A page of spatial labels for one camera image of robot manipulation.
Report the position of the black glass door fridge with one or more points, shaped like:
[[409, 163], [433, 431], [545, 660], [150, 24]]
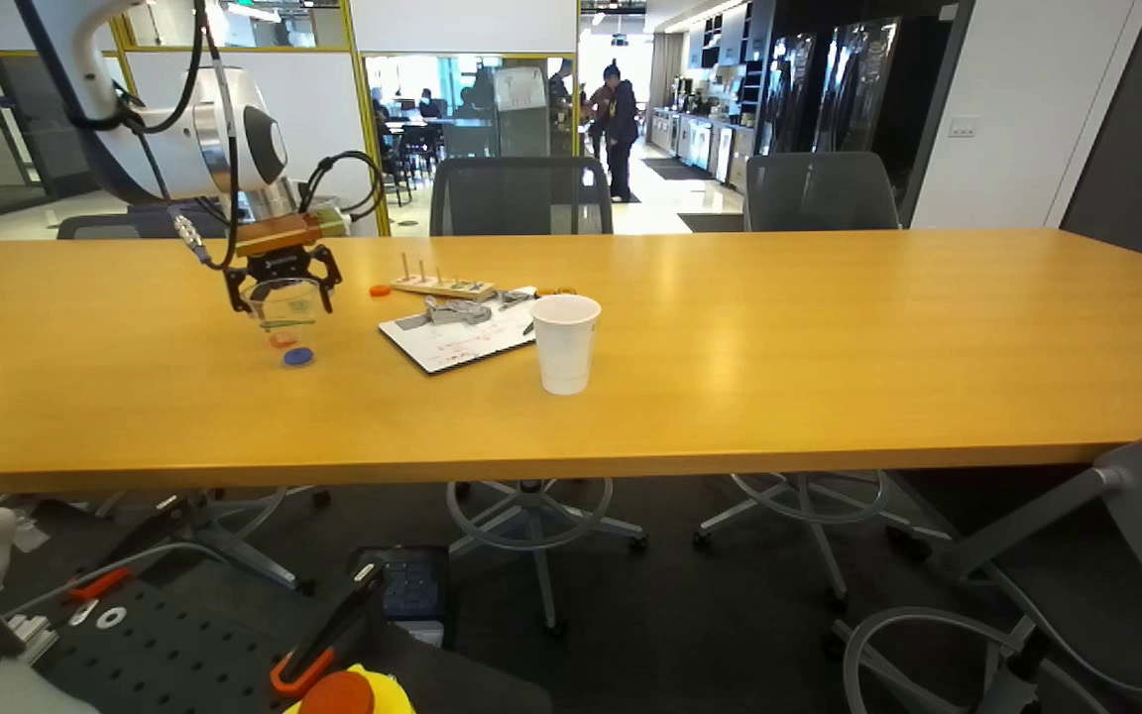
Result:
[[861, 81]]

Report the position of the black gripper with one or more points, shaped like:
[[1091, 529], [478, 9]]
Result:
[[284, 266]]

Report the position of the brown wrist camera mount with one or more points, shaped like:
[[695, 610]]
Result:
[[284, 237]]

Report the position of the grey armrest office chair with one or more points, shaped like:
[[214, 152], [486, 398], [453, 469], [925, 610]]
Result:
[[1127, 529]]

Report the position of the white paper cup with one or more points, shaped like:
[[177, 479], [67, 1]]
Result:
[[568, 342]]

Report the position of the person in dark hoodie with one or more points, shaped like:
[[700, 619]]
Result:
[[614, 126]]

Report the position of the yellow red emergency stop button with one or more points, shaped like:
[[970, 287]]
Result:
[[355, 691]]

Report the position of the black office chair base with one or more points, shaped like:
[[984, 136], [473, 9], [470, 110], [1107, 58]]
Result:
[[538, 521]]

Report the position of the crumpled grey tape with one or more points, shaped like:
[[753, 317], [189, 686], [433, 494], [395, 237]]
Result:
[[444, 316]]

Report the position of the grey star base office chair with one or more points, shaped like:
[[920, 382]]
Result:
[[810, 508]]

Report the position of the black star base office chair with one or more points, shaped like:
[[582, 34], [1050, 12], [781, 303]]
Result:
[[245, 521]]

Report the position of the black perforated plate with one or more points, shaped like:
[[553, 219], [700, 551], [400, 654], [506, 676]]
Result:
[[161, 648]]

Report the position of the dark mesh office chair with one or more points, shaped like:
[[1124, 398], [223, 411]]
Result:
[[515, 194]]

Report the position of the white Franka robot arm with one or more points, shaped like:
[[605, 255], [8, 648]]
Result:
[[268, 144]]

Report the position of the grey mesh office chair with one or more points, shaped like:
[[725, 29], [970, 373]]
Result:
[[823, 188]]

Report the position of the small orange tool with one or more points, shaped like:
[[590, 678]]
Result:
[[101, 586]]

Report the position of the white paper sheet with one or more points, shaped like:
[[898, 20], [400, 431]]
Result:
[[453, 346]]

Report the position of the dark blue box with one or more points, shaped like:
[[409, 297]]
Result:
[[412, 598]]

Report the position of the dark blue upholstered chair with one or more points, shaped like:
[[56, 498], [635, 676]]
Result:
[[189, 219]]

